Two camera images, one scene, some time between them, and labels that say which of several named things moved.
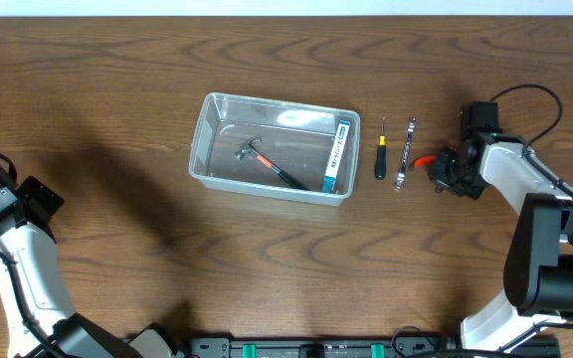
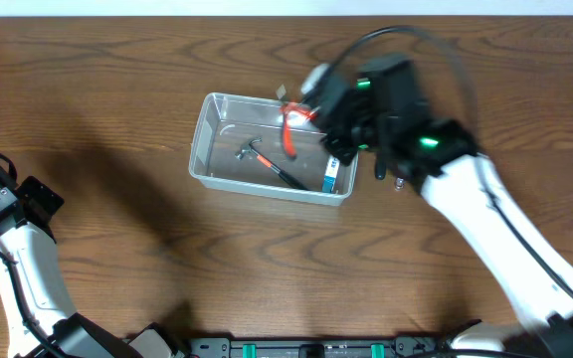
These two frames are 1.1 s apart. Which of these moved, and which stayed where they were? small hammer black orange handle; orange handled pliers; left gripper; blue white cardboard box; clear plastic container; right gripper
Moved: right gripper; orange handled pliers
Stayed: clear plastic container; blue white cardboard box; small hammer black orange handle; left gripper
